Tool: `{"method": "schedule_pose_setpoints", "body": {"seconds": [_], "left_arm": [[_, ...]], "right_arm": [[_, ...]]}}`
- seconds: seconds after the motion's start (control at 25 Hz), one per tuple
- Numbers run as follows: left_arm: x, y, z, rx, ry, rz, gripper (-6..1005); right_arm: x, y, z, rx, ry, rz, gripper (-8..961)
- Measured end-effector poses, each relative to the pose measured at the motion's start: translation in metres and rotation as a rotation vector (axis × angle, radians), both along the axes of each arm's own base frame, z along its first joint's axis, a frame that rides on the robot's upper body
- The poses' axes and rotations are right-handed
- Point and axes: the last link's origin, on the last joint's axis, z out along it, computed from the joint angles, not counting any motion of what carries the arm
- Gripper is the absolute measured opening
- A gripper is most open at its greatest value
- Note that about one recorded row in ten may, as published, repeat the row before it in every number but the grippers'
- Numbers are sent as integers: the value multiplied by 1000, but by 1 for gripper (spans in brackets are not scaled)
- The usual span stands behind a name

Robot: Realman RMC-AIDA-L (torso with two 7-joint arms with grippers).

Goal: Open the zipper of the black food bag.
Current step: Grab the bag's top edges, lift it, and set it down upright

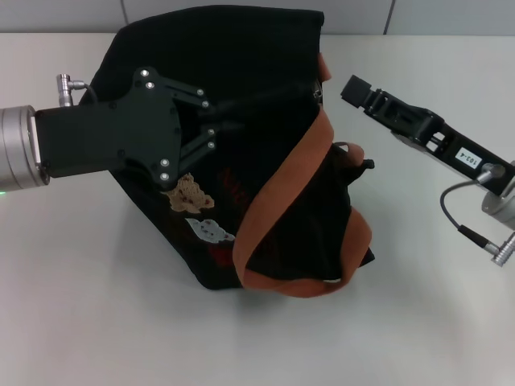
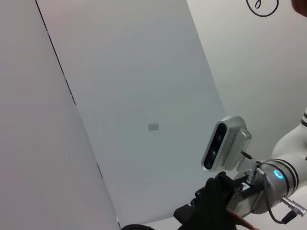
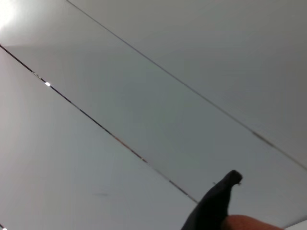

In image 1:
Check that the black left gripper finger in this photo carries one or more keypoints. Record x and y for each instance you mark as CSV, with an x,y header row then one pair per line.
x,y
193,98
201,142

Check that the silver zipper pull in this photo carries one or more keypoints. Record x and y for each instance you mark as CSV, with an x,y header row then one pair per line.
x,y
318,94

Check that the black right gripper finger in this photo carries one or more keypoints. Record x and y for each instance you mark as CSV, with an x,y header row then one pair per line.
x,y
386,108

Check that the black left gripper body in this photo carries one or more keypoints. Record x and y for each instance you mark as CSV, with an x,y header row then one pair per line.
x,y
120,136

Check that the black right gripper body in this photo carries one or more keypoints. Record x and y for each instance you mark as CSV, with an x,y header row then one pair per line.
x,y
462,154

